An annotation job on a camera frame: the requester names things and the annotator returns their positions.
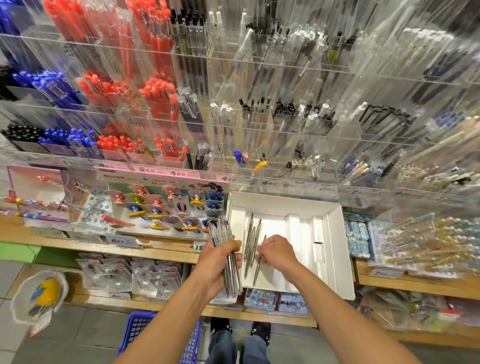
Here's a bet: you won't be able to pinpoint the person's right hand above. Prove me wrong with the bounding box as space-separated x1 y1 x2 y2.
256 234 303 280

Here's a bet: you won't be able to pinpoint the person's left hand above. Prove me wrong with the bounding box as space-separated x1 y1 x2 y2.
189 238 243 299

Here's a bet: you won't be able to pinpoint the pile of silver pens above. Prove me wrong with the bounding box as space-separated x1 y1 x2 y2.
240 213 268 288

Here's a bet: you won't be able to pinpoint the clear pen bundle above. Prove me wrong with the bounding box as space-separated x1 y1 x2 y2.
207 215 243 298

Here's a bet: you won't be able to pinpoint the white cardboard box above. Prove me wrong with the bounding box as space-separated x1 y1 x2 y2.
224 191 357 303

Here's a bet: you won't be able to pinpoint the blue shopping basket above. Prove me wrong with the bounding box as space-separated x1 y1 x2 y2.
115 309 203 364

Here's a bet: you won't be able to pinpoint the clear acrylic display rack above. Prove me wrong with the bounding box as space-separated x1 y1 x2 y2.
0 0 480 204

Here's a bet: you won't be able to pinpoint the person's right forearm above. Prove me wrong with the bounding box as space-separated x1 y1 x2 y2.
285 266 423 364

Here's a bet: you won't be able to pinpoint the person's left forearm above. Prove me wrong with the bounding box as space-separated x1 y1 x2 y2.
114 286 215 364

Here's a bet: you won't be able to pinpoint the person's left shoe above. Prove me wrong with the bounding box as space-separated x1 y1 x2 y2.
209 316 233 336

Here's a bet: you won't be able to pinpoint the person's shoe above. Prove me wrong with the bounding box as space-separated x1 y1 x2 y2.
250 320 273 344
209 316 233 336

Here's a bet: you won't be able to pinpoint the person's right shoe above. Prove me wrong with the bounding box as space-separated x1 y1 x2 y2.
250 320 273 344

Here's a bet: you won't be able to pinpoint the person's left leg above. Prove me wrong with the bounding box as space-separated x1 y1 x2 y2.
206 331 240 364

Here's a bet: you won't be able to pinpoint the person's leg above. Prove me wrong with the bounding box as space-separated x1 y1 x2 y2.
206 331 240 364
241 339 275 364

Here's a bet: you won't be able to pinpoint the person's right leg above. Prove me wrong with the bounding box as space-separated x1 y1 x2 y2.
241 339 275 364

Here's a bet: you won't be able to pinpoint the stack of clear gold-pen packets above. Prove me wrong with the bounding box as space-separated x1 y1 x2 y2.
373 211 480 275

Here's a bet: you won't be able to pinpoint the row of small patterned packets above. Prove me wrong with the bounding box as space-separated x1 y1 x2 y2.
244 289 310 316

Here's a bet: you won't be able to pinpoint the tray of colourful clip packets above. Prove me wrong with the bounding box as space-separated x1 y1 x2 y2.
78 178 230 240

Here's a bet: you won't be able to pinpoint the stack of blue eraser packets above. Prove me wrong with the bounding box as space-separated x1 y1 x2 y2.
343 212 376 261

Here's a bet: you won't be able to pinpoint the stack of clear stationery packets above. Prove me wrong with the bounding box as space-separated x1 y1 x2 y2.
76 253 185 301

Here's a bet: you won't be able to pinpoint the round yellow blue packet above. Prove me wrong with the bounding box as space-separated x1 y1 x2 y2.
10 269 71 339

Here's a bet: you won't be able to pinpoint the rows of red pens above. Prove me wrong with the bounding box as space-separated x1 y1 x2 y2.
43 0 189 162

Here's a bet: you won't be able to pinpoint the stack of pink packets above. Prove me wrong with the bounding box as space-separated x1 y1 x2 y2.
0 165 72 225

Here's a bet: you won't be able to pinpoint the green shelf panel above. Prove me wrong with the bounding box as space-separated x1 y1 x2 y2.
0 241 42 264

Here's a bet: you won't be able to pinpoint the rows of black pens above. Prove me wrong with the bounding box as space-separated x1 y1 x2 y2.
0 67 45 147

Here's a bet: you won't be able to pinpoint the rows of blue pens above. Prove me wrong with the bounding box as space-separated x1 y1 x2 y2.
0 0 99 151

